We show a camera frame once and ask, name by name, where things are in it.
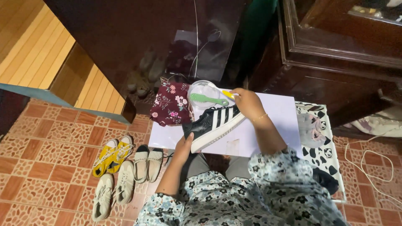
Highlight person's left hand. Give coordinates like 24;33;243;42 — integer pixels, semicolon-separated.
172;132;195;164

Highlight person's right hand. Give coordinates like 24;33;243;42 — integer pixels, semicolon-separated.
230;88;268;123

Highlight yellow toothbrush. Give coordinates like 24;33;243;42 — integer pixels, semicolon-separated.
209;82;236;100

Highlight black sneaker with white stripes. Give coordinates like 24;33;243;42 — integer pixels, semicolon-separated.
182;104;247;154

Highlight green plastic brush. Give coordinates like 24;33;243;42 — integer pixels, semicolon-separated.
190;93;229;107

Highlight clear plastic bowl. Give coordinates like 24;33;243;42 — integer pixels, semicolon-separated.
187;80;222;110

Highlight white low table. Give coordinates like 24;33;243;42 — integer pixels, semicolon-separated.
148;89;304;158

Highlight green cloth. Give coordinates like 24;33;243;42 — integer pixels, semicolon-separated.
241;0;279;65

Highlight maroon floral cloth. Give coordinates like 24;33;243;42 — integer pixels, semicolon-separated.
149;78;195;127

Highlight grey plush slipper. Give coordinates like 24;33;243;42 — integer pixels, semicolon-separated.
297;113;327;149

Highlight grey trousers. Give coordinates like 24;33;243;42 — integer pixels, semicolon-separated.
178;153;252;183

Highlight dark wooden cabinet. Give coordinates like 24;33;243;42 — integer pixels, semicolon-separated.
247;0;402;128

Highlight blue floral shirt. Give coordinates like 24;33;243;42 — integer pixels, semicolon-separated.
134;147;350;226

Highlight cow print cloth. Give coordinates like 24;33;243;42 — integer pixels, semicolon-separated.
295;101;346;194

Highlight beige flat shoe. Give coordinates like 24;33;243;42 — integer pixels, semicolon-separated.
133;145;150;184
147;148;164;183

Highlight glossy dark wardrobe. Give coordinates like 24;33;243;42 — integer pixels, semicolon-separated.
43;0;249;125

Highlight black shoe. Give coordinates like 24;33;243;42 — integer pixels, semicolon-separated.
312;168;340;195

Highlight yellow canvas sneaker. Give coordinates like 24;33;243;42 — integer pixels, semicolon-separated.
92;139;119;178
107;135;134;174

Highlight cream sneaker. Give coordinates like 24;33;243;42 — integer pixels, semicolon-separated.
115;160;136;205
92;173;115;222

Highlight pale floral fabric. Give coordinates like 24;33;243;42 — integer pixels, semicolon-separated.
344;105;402;139

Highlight white cable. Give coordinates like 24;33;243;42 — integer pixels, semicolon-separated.
344;135;402;208

